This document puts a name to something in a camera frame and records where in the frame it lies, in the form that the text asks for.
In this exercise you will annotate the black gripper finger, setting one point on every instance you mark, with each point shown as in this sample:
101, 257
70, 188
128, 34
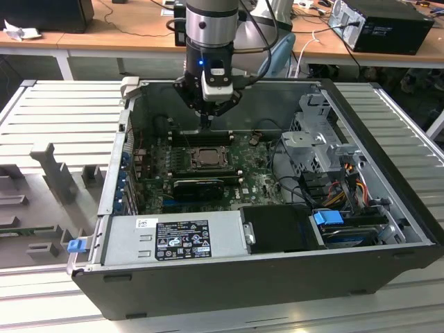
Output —
189, 90
229, 104

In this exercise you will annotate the silver topped CPU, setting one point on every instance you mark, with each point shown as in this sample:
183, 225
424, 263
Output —
209, 156

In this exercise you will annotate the CPU socket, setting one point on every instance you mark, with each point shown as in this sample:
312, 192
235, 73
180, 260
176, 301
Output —
190, 159

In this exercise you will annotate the small black box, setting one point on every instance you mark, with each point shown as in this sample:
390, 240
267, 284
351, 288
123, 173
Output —
179, 34

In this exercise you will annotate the wooden desk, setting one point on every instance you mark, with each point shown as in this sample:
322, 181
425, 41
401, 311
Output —
138, 31

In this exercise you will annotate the pale blue teach pendant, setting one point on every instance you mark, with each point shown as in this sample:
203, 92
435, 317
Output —
284, 48

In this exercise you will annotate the silver drive cage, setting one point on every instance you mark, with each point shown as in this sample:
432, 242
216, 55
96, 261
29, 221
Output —
301, 142

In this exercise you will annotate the green motherboard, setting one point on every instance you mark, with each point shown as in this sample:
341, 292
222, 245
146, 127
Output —
256, 184

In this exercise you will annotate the black graphics card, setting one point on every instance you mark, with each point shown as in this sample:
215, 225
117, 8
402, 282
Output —
197, 194

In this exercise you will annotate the blue board connector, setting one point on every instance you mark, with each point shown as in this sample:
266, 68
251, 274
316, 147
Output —
168, 201

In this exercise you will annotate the hard disk in blue carrier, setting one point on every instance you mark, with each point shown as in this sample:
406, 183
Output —
327, 220

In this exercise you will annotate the large black box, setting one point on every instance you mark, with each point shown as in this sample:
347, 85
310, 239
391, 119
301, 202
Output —
45, 14

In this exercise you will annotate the grey parts rack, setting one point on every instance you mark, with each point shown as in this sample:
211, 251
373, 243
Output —
55, 173

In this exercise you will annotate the grey power supply unit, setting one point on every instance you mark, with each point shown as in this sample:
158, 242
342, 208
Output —
121, 243

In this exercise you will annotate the crumpled white paper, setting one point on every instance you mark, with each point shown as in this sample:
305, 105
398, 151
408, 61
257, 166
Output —
21, 33

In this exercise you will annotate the black desktop computer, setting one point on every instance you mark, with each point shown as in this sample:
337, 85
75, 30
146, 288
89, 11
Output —
392, 34

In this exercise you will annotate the black open PC case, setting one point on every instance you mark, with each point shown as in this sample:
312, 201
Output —
208, 288

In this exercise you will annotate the blue case latch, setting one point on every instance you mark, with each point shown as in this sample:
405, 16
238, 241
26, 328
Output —
76, 246

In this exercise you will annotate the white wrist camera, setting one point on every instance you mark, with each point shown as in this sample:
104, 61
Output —
216, 92

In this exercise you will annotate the black air duct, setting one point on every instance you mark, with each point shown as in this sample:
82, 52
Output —
277, 225

